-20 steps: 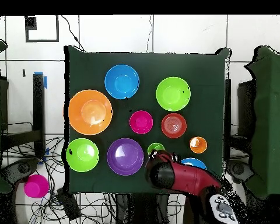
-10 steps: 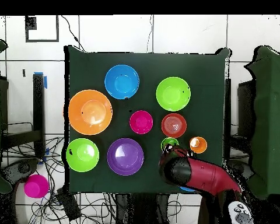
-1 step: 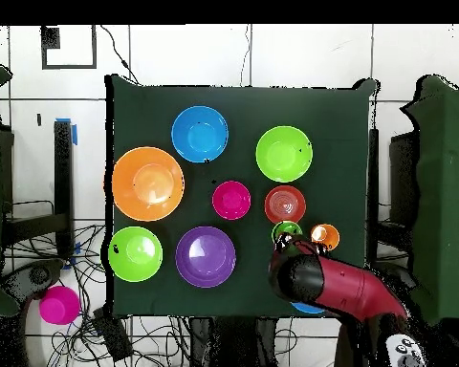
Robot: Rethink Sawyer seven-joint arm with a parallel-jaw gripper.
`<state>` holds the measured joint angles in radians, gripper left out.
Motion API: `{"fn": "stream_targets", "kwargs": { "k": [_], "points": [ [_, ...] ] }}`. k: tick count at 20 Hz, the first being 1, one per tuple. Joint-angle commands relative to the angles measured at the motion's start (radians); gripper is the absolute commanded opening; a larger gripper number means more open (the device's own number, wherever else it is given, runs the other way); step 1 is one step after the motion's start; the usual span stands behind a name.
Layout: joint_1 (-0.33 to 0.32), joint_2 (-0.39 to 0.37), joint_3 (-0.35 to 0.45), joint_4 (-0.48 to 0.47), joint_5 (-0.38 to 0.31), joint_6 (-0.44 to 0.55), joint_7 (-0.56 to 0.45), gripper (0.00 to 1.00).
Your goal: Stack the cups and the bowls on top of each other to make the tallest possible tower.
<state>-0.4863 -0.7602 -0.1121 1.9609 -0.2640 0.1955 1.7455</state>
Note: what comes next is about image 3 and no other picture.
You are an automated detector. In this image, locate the purple plastic bowl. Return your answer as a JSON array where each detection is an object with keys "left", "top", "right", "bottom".
[{"left": 174, "top": 226, "right": 238, "bottom": 289}]

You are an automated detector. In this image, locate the dark green tablecloth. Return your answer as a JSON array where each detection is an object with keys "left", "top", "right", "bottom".
[{"left": 104, "top": 74, "right": 380, "bottom": 319}]

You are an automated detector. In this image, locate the black cable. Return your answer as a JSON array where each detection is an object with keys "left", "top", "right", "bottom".
[{"left": 98, "top": 24, "right": 141, "bottom": 86}]

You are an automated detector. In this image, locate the black stand with blue tape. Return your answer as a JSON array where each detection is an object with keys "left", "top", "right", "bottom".
[{"left": 1, "top": 118, "right": 78, "bottom": 261}]

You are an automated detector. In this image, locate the green plastic cup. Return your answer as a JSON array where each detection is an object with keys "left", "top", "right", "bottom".
[{"left": 271, "top": 220, "right": 304, "bottom": 246}]

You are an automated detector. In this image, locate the green plastic bowl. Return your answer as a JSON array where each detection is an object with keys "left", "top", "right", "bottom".
[
  {"left": 107, "top": 226, "right": 164, "bottom": 283},
  {"left": 254, "top": 125, "right": 314, "bottom": 184}
]

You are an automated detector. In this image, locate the black power strip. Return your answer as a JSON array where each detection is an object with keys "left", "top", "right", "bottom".
[{"left": 91, "top": 307, "right": 134, "bottom": 362}]

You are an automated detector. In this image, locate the red plastic bowl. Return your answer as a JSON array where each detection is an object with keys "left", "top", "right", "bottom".
[{"left": 264, "top": 184, "right": 307, "bottom": 226}]

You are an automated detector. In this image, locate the orange plastic cup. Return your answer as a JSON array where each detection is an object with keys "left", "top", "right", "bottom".
[{"left": 310, "top": 223, "right": 341, "bottom": 252}]

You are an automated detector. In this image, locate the black box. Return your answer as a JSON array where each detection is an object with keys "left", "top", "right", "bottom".
[
  {"left": 0, "top": 125, "right": 15, "bottom": 215},
  {"left": 388, "top": 131, "right": 420, "bottom": 230}
]

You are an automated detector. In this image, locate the pink plastic bowl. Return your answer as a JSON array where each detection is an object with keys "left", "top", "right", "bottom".
[{"left": 211, "top": 180, "right": 252, "bottom": 222}]

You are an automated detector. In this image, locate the pink plastic cup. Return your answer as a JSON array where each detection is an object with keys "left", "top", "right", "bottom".
[{"left": 38, "top": 285, "right": 81, "bottom": 326}]

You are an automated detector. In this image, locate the dark square floor frame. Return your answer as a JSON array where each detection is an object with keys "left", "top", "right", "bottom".
[{"left": 40, "top": 24, "right": 98, "bottom": 71}]

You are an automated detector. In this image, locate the tangle of black cables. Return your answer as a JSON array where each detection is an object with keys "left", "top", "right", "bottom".
[{"left": 3, "top": 223, "right": 192, "bottom": 367}]

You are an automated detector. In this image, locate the blue plastic bowl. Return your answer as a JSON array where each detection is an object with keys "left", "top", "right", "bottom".
[
  {"left": 170, "top": 105, "right": 230, "bottom": 164},
  {"left": 290, "top": 300, "right": 327, "bottom": 315}
]

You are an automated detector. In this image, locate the large orange plastic bowl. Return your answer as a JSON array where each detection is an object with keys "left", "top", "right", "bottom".
[{"left": 111, "top": 145, "right": 186, "bottom": 223}]

